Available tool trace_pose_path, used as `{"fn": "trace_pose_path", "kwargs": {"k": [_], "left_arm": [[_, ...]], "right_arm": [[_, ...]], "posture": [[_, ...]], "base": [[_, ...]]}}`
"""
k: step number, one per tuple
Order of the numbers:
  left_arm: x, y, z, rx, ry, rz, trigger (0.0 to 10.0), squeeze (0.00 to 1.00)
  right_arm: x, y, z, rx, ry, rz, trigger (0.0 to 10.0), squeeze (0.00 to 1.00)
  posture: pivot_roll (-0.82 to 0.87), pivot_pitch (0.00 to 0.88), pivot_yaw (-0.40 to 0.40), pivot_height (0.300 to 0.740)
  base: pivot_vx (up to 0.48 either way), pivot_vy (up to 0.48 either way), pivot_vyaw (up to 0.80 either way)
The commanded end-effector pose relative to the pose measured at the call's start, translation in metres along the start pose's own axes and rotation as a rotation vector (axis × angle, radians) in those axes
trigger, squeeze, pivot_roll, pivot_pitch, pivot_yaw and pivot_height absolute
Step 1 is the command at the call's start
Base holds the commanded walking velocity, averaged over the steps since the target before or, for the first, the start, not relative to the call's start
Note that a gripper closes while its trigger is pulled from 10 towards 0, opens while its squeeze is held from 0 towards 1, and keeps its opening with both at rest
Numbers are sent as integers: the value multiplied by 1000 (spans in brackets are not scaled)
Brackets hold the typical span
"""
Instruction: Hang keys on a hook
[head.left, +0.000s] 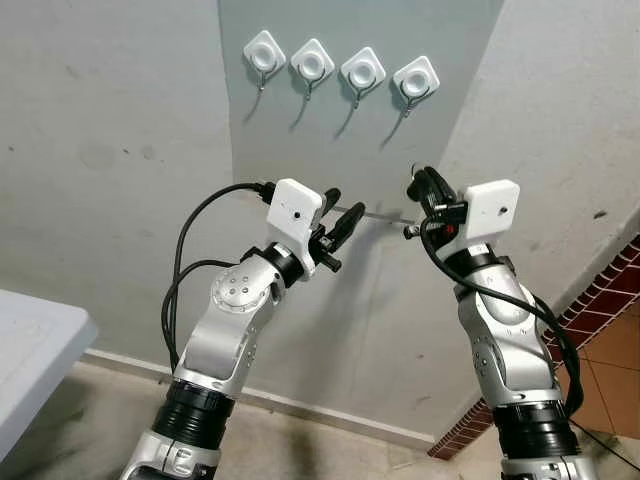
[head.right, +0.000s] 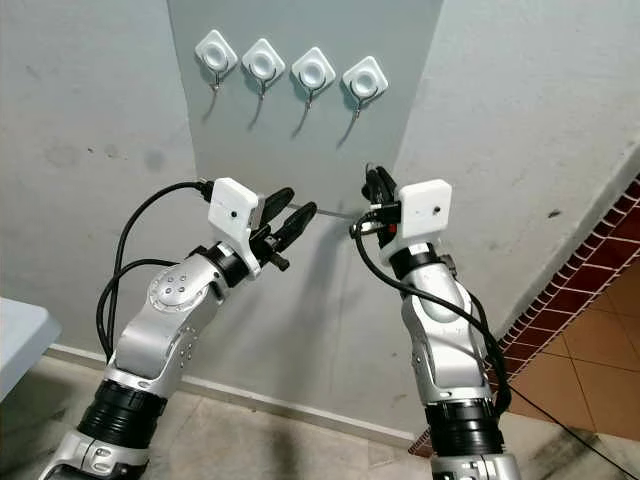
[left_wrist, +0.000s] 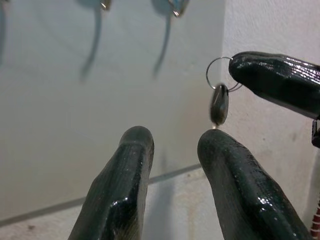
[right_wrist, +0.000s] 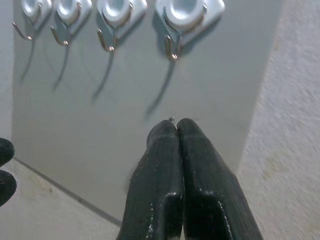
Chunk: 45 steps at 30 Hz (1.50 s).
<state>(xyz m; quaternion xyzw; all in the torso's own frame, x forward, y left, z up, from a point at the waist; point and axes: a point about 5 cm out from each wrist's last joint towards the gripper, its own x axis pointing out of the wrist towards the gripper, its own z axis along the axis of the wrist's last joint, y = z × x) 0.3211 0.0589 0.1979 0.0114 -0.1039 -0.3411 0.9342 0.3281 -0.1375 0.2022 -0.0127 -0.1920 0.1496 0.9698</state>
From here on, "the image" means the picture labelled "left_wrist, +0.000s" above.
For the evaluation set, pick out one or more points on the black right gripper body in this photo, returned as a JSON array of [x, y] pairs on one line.
[[316, 132]]

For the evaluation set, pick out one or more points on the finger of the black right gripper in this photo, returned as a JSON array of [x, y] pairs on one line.
[[280, 80]]

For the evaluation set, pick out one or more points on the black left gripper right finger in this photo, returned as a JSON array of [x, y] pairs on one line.
[[245, 190]]

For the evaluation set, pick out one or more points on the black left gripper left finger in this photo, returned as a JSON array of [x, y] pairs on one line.
[[120, 190]]

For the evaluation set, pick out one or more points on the blue wall hook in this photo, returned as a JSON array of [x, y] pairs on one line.
[[166, 37]]

